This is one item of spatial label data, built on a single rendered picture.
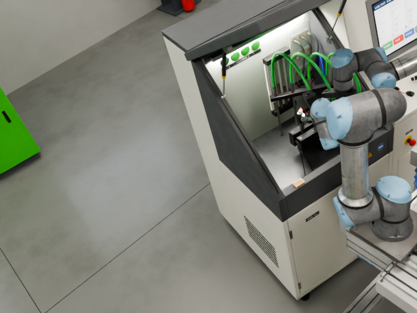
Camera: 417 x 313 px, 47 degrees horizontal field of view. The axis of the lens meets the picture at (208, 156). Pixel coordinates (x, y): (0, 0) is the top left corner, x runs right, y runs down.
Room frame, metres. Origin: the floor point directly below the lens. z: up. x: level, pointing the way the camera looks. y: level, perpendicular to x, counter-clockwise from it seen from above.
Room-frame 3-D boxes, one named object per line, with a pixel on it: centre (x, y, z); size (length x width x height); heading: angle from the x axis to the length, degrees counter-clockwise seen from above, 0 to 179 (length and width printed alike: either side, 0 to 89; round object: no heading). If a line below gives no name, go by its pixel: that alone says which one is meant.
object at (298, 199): (1.53, -0.56, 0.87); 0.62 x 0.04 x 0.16; 109
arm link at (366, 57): (1.43, -0.69, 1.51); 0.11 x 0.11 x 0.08; 83
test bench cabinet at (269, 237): (1.78, -0.48, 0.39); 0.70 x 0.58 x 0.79; 109
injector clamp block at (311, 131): (1.79, -0.60, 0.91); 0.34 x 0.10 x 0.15; 109
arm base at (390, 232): (1.03, -0.59, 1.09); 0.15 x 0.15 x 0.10
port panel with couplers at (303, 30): (2.08, -0.63, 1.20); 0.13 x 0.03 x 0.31; 109
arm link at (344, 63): (1.46, -0.59, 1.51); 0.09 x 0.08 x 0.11; 83
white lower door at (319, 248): (1.51, -0.57, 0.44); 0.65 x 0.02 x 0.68; 109
